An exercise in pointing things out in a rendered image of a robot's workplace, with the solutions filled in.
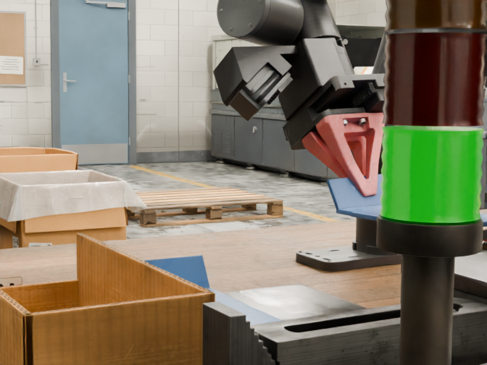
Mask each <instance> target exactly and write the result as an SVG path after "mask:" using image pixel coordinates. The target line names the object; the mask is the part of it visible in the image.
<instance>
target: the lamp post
mask: <svg viewBox="0 0 487 365"><path fill-rule="evenodd" d="M376 245H377V247H378V248H379V249H382V250H384V251H388V252H391V253H397V254H401V255H402V268H401V317H400V342H399V365H451V344H452V323H453V302H454V262H455V257H460V256H470V255H474V254H477V253H480V252H481V251H482V248H483V220H482V219H481V218H480V219H478V220H475V221H471V222H455V223H431V222H410V221H403V220H397V219H390V218H387V217H383V216H381V215H380V214H379V215H378V218H377V237H376Z"/></svg>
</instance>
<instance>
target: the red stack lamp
mask: <svg viewBox="0 0 487 365"><path fill-rule="evenodd" d="M384 36H385V40H386V45H385V48H384V52H385V55H386V58H385V61H384V64H383V65H384V69H385V75H384V78H383V82H384V85H385V88H384V91H383V98H384V104H383V114H384V118H383V122H382V123H383V124H387V125H408V126H432V127H469V126H483V125H484V122H483V115H484V111H485V108H484V105H483V102H484V98H485V96H486V94H485V91H484V85H485V83H486V76H485V73H484V72H485V70H486V59H485V57H486V52H487V47H486V39H487V34H482V33H392V34H385V35H384Z"/></svg>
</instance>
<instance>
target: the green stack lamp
mask: <svg viewBox="0 0 487 365"><path fill-rule="evenodd" d="M382 129H383V139H382V145H383V152H382V155H381V158H382V162H383V165H382V168H381V174H382V178H383V179H382V181H381V184H380V186H381V190H382V194H381V197H380V202H381V206H382V207H381V210H380V215H381V216H383V217H387V218H390V219H397V220H403V221H410V222H431V223H455V222H471V221H475V220H478V219H480V212H479V209H480V205H481V200H480V192H481V190H482V187H481V183H480V179H481V177H482V174H483V173H482V169H481V164H482V161H483V156H482V152H481V151H482V148H483V139H482V135H483V131H484V129H482V128H476V127H432V126H387V127H382Z"/></svg>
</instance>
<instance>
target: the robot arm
mask: <svg viewBox="0 0 487 365"><path fill-rule="evenodd" d="M217 20H218V23H219V25H220V27H221V29H222V31H223V32H224V33H225V34H227V35H229V36H231V37H234V38H237V39H241V40H243V41H248V42H250V43H254V44H257V45H260V46H234V47H232V48H231V49H230V51H229V52H228V53H227V54H226V55H225V57H224V58H223V59H222V61H221V62H220V63H219V64H218V65H217V67H216V68H215V70H214V71H213V73H214V76H215V80H216V82H217V87H218V89H219V92H220V95H221V98H222V102H223V103H224V105H226V106H228V105H231V106H232V107H233V108H234V109H235V110H236V111H237V112H238V113H239V114H240V115H241V116H242V117H243V118H244V119H245V120H247V121H249V120H250V119H251V118H252V117H253V116H254V114H256V113H257V112H258V111H259V110H260V109H261V108H262V107H263V106H264V105H265V104H266V103H268V104H269V105H270V104H271V103H272V102H273V101H274V100H275V99H276V97H278V99H279V102H280V105H281V107H282V110H283V113H284V116H285V118H286V120H288V121H287V123H286V124H284V126H283V127H282V130H283V133H284V136H285V138H286V140H287V141H288V142H289V145H290V147H291V150H299V149H307V150H308V151H309V152H310V153H312V154H313V155H314V156H316V157H317V158H318V159H319V160H320V161H321V162H322V163H323V164H325V165H326V166H327V167H328V168H330V169H331V170H332V171H333V172H335V173H336V174H337V175H338V176H339V178H345V177H349V178H350V180H351V181H352V182H353V183H354V185H355V186H356V188H357V189H358V191H359V192H360V193H361V194H362V195H363V196H364V197H367V196H374V195H375V194H376V193H377V183H378V175H381V168H382V165H383V162H382V158H381V155H382V152H383V145H382V139H383V129H382V127H387V126H408V125H387V124H383V123H382V122H383V118H384V114H383V104H384V98H383V91H384V88H385V85H384V82H383V78H384V75H385V69H384V65H383V64H384V61H385V58H386V55H385V52H384V48H385V45H386V40H385V36H384V35H385V34H392V33H394V32H387V31H384V34H383V37H382V40H381V43H380V47H379V50H378V54H377V57H376V60H375V63H374V67H373V69H372V73H371V74H367V75H355V73H354V70H353V68H352V65H351V62H350V60H349V57H348V54H347V53H346V49H345V47H344V44H343V41H342V39H341V36H340V33H339V31H338V28H337V26H336V23H335V20H334V18H333V15H332V12H331V10H330V7H329V5H328V2H327V0H218V3H217ZM364 176H366V179H365V178H364ZM376 237H377V221H373V220H368V219H361V218H356V239H354V240H353V241H352V246H345V247H337V248H323V249H315V250H308V251H297V252H296V262H299V263H301V264H305V265H307V266H310V267H314V268H316V269H320V270H323V271H327V272H336V271H343V270H349V269H361V268H368V267H380V266H386V265H393V264H400V263H401V259H402V255H401V254H397V253H391V252H388V251H384V250H382V249H379V248H378V247H377V245H376Z"/></svg>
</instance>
